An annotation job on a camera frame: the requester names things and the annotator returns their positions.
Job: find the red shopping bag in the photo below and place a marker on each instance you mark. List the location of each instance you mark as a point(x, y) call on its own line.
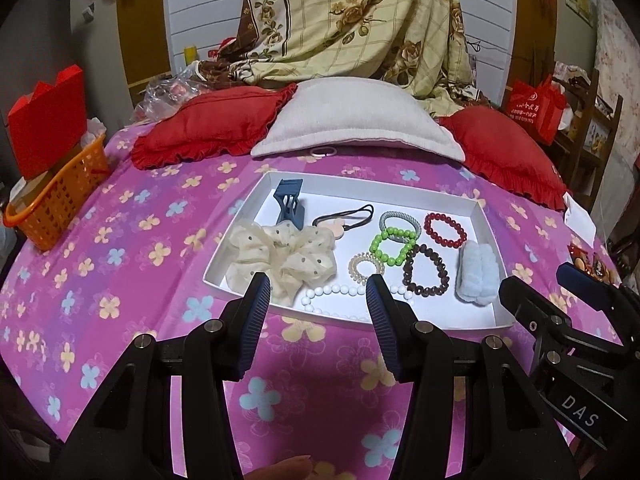
point(535, 110)

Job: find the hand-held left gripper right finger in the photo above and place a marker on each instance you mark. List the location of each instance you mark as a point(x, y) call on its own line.
point(382, 325)

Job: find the white pillow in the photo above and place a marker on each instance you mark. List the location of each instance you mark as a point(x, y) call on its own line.
point(350, 115)

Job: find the wooden shelf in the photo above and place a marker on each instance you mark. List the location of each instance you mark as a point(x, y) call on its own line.
point(595, 125)

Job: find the dark snack packet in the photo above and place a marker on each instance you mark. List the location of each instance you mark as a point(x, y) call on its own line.
point(606, 271)

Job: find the wall socket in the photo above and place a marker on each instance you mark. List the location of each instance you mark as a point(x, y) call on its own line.
point(89, 12)

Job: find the cream dotted scrunchie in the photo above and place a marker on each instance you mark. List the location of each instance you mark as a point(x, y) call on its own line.
point(295, 260)

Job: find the red ruffled pillow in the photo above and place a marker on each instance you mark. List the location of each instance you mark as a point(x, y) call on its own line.
point(505, 150)
point(210, 125)

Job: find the wooden door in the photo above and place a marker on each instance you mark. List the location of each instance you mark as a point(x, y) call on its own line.
point(145, 45)

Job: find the red cardboard box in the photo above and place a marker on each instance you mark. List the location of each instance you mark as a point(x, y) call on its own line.
point(45, 120)

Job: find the white shallow box tray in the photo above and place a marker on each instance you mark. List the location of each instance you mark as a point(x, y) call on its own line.
point(445, 310)

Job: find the orange plastic basket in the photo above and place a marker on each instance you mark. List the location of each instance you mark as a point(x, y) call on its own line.
point(55, 200)

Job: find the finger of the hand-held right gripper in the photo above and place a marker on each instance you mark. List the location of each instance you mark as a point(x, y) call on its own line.
point(525, 302)
point(575, 275)

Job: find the pale floral curtain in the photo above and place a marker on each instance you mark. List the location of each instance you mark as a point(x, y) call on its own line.
point(622, 70)

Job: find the white plastic bag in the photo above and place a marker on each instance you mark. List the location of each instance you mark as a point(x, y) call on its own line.
point(95, 129)

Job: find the red cloth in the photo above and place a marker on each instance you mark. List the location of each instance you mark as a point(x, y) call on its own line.
point(222, 50)

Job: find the clear plastic bag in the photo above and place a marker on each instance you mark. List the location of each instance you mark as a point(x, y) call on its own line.
point(165, 95)

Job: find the white paper sheet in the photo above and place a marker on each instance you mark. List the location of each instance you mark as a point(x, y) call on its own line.
point(580, 220)

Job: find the person's left hand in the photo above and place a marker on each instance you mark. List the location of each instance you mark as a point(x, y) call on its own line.
point(280, 469)

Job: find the yellow bottle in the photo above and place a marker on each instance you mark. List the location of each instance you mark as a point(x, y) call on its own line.
point(190, 55)

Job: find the blue hair claw clip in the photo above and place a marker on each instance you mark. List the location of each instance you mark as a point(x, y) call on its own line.
point(290, 210)

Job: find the light blue fluffy scrunchie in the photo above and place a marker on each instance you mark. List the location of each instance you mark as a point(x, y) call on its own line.
point(477, 272)

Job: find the purple floral bedsheet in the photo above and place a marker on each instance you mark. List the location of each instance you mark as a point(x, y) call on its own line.
point(125, 285)

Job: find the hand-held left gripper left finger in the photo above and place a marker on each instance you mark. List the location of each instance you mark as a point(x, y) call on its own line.
point(257, 320)

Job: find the cream floral checked blanket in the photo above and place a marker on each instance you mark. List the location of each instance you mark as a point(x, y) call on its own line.
point(350, 20)

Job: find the grey refrigerator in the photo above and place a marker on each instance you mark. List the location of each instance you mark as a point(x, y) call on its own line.
point(45, 25)

